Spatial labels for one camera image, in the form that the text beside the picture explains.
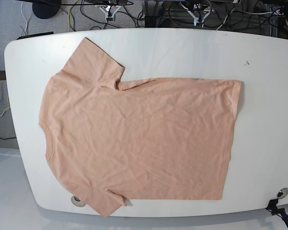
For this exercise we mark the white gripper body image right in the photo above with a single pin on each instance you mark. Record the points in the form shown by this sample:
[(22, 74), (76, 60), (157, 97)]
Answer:
[(200, 14)]

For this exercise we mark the peach pink T-shirt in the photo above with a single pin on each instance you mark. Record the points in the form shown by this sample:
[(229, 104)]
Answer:
[(110, 140)]

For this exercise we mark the left table cable grommet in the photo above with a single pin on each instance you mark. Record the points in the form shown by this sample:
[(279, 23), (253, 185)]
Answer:
[(77, 202)]

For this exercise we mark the black round stand base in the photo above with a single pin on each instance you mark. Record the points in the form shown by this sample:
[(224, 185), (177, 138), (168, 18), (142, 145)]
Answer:
[(45, 9)]

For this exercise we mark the right table cable grommet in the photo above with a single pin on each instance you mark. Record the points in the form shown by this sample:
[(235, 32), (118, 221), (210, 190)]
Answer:
[(282, 193)]

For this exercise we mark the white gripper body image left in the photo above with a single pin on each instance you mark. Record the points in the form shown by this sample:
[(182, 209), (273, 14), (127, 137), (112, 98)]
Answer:
[(110, 11)]

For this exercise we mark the black metal frame post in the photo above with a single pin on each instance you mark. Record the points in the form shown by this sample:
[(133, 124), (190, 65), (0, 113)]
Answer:
[(152, 12)]

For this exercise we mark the table cable grommet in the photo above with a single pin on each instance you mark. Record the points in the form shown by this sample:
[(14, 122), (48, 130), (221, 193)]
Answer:
[(77, 202), (282, 193)]

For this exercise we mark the black clamp with cable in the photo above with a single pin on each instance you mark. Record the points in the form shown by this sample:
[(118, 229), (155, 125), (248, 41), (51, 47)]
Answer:
[(275, 211)]

